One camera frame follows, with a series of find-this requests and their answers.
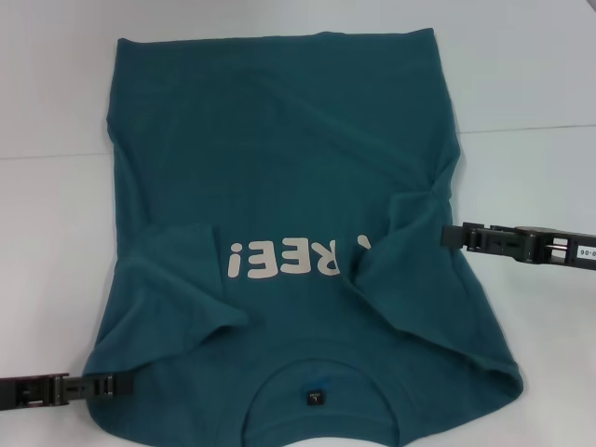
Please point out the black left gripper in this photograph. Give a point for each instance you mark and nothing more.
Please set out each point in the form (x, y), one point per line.
(28, 391)

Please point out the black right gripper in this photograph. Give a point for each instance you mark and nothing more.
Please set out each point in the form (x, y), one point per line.
(563, 249)

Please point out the teal FREE print t-shirt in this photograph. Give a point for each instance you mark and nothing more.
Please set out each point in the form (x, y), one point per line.
(279, 139)

